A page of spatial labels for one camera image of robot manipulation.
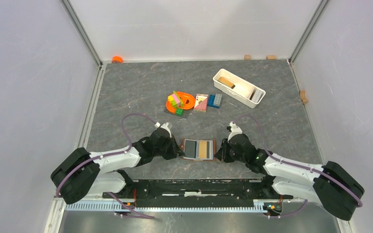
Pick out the grey card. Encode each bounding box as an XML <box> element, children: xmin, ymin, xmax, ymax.
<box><xmin>184</xmin><ymin>139</ymin><xmax>197</xmax><ymax>159</ymax></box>

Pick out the brown leather card holder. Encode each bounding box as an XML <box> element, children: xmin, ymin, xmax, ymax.
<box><xmin>180</xmin><ymin>139</ymin><xmax>216</xmax><ymax>161</ymax></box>

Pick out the white rectangular plastic tray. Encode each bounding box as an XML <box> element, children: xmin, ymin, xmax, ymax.
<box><xmin>212</xmin><ymin>69</ymin><xmax>266</xmax><ymax>108</ymax></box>

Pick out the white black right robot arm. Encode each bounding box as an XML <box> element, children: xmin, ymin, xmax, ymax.
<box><xmin>215</xmin><ymin>134</ymin><xmax>365</xmax><ymax>221</ymax></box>

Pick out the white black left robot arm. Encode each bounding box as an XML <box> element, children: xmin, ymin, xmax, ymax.
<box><xmin>50</xmin><ymin>127</ymin><xmax>184</xmax><ymax>204</ymax></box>

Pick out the red playing card box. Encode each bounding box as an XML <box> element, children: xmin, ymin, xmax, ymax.
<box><xmin>193</xmin><ymin>94</ymin><xmax>209</xmax><ymax>112</ymax></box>

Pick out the stack of white cards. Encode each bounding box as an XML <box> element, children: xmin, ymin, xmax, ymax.
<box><xmin>250</xmin><ymin>89</ymin><xmax>264</xmax><ymax>103</ymax></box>

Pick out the tan card in tray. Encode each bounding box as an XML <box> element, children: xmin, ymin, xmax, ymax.
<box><xmin>218</xmin><ymin>77</ymin><xmax>235</xmax><ymax>89</ymax></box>

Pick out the dark grey block baseplate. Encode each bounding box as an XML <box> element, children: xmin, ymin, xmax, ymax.
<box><xmin>164</xmin><ymin>108</ymin><xmax>191</xmax><ymax>118</ymax></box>

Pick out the green building block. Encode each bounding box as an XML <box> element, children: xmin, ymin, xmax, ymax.
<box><xmin>175</xmin><ymin>108</ymin><xmax>184</xmax><ymax>116</ymax></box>

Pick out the pink yellow green block stack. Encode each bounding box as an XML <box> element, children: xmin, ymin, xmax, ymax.
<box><xmin>167</xmin><ymin>91</ymin><xmax>184</xmax><ymax>109</ymax></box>

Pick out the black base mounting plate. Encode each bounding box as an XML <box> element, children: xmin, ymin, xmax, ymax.
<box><xmin>102</xmin><ymin>178</ymin><xmax>293</xmax><ymax>208</ymax></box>

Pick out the blue grey building block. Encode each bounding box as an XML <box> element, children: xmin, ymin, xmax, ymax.
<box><xmin>207</xmin><ymin>94</ymin><xmax>222</xmax><ymax>109</ymax></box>

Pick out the curved wooden piece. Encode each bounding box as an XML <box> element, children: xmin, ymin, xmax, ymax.
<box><xmin>299</xmin><ymin>90</ymin><xmax>308</xmax><ymax>104</ymax></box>

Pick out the orange tape roll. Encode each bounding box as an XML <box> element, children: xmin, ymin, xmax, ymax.
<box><xmin>111</xmin><ymin>56</ymin><xmax>123</xmax><ymax>64</ymax></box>

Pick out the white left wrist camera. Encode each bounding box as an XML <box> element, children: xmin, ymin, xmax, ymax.
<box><xmin>160</xmin><ymin>122</ymin><xmax>172</xmax><ymax>138</ymax></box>

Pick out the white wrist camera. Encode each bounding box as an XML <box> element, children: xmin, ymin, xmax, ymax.
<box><xmin>227</xmin><ymin>121</ymin><xmax>242</xmax><ymax>141</ymax></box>
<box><xmin>160</xmin><ymin>122</ymin><xmax>172</xmax><ymax>138</ymax></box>

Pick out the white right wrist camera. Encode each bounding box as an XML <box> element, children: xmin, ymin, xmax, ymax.
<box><xmin>227</xmin><ymin>121</ymin><xmax>242</xmax><ymax>141</ymax></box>

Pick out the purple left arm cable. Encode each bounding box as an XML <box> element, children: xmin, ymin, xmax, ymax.
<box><xmin>55</xmin><ymin>113</ymin><xmax>161</xmax><ymax>220</ymax></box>

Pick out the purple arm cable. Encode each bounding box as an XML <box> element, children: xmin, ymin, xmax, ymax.
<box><xmin>55</xmin><ymin>113</ymin><xmax>161</xmax><ymax>220</ymax></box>
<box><xmin>231</xmin><ymin>114</ymin><xmax>364</xmax><ymax>219</ymax></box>

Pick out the white slotted cable duct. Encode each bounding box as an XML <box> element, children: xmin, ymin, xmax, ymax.
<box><xmin>65</xmin><ymin>200</ymin><xmax>271</xmax><ymax>213</ymax></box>

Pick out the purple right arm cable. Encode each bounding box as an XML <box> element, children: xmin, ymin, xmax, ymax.
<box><xmin>231</xmin><ymin>114</ymin><xmax>364</xmax><ymax>219</ymax></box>

